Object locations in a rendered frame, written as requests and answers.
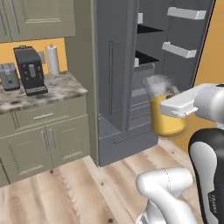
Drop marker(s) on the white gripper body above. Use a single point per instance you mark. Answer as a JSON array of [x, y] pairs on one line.
[[179, 100]]

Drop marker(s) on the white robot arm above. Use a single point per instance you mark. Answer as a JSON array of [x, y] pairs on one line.
[[163, 186]]

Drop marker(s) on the white fridge door shelf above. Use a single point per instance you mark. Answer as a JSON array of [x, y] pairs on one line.
[[186, 13], [179, 50]]

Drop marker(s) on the black fridge shelf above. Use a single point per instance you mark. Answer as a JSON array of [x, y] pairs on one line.
[[147, 29]]

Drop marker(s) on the grey open fridge door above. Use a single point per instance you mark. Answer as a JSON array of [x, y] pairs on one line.
[[186, 32]]

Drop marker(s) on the grey freezer drawer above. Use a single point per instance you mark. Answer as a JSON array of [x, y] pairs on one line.
[[128, 147]]

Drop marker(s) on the grey fridge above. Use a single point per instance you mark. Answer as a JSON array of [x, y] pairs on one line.
[[116, 140]]

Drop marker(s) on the grey closed fridge door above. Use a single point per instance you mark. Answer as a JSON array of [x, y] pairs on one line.
[[116, 58]]

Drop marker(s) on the olive tall side panel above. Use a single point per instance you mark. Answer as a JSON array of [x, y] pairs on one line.
[[83, 58]]

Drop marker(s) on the olive base cupboard door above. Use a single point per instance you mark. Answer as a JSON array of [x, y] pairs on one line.
[[24, 154], [71, 140]]

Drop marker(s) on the olive drawer front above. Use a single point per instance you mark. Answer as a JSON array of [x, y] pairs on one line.
[[58, 112]]

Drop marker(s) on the white paper towel roll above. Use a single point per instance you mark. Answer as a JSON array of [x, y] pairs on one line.
[[53, 59]]

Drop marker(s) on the black coffee machine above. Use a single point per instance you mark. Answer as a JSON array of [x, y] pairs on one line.
[[30, 71]]

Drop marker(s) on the grey toaster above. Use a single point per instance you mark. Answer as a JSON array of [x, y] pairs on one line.
[[9, 77]]

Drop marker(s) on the grey wall outlet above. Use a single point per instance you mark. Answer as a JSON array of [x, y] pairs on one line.
[[42, 57]]

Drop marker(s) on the olive wall cupboard door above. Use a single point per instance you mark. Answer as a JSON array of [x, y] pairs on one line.
[[4, 20], [43, 17]]

